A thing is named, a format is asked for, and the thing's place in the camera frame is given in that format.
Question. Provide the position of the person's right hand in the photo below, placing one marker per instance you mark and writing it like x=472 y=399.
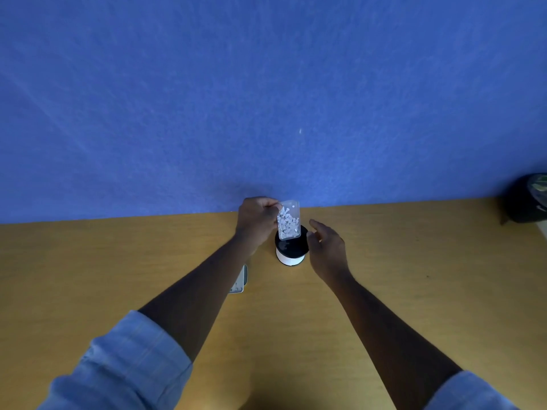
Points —
x=328 y=251

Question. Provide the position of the person's left hand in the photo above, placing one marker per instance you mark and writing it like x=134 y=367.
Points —
x=253 y=219

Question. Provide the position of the person's right thumb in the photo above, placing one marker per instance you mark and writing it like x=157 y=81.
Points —
x=313 y=237

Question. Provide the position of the person's left fingers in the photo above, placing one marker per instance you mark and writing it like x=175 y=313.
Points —
x=269 y=205

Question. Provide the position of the clear plastic box of white pieces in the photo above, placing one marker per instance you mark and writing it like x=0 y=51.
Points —
x=288 y=221

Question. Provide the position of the person's right forearm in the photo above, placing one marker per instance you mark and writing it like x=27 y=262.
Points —
x=384 y=337

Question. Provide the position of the person's left forearm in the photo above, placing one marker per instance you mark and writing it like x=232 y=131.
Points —
x=198 y=294

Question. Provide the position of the white jar with black rim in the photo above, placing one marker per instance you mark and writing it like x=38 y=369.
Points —
x=291 y=251

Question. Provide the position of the black bin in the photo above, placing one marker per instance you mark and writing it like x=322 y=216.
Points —
x=526 y=199

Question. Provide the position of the light blue left shirt sleeve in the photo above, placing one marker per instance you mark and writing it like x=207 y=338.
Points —
x=119 y=362

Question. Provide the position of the light blue shirt sleeve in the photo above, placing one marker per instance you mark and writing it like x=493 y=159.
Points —
x=119 y=362
x=468 y=392

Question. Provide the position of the light blue right shirt sleeve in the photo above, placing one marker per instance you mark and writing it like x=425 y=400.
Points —
x=468 y=392

